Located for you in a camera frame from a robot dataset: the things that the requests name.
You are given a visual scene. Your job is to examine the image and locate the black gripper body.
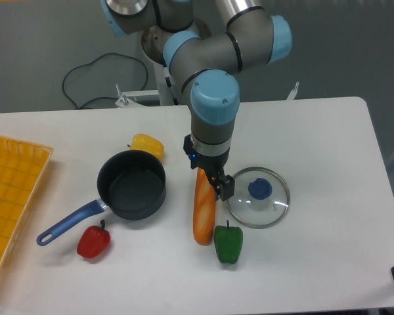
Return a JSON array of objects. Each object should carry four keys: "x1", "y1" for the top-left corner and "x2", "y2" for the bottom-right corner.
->
[{"x1": 183, "y1": 135, "x2": 230, "y2": 184}]

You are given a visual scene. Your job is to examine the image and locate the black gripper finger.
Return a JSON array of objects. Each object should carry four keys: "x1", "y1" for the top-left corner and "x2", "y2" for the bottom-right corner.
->
[{"x1": 211, "y1": 172, "x2": 234, "y2": 201}]

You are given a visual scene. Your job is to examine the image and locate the long orange baguette bread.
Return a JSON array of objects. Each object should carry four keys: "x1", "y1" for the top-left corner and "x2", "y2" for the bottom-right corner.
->
[{"x1": 193, "y1": 168, "x2": 216, "y2": 245}]

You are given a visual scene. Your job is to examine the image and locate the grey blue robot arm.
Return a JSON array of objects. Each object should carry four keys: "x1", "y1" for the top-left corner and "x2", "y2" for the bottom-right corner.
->
[{"x1": 101, "y1": 1, "x2": 292, "y2": 201}]

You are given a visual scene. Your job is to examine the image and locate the glass pot lid blue knob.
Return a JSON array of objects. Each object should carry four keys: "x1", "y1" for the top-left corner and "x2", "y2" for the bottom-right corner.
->
[{"x1": 225, "y1": 166, "x2": 292, "y2": 230}]

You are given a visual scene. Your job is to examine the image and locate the green bell pepper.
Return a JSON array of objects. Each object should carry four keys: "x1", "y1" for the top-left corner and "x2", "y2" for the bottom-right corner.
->
[{"x1": 213, "y1": 220, "x2": 244, "y2": 264}]

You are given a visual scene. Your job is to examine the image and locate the yellow bell pepper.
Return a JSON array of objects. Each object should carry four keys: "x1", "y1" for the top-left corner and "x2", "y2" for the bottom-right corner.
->
[{"x1": 127, "y1": 133, "x2": 165, "y2": 162}]

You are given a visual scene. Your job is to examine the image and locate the red bell pepper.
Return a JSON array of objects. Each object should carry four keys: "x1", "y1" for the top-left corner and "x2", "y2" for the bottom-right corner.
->
[{"x1": 76, "y1": 219, "x2": 111, "y2": 259}]

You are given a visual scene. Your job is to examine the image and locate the yellow plastic basket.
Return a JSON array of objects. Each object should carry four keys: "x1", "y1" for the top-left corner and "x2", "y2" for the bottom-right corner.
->
[{"x1": 0, "y1": 135, "x2": 53, "y2": 269}]

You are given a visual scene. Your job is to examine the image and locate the black saucepan blue handle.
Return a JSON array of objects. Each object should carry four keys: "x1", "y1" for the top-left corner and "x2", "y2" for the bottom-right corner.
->
[{"x1": 36, "y1": 150, "x2": 166, "y2": 246}]

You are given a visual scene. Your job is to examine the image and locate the black cable on floor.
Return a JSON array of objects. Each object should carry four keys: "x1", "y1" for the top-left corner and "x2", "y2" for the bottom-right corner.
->
[{"x1": 62, "y1": 52, "x2": 149, "y2": 110}]

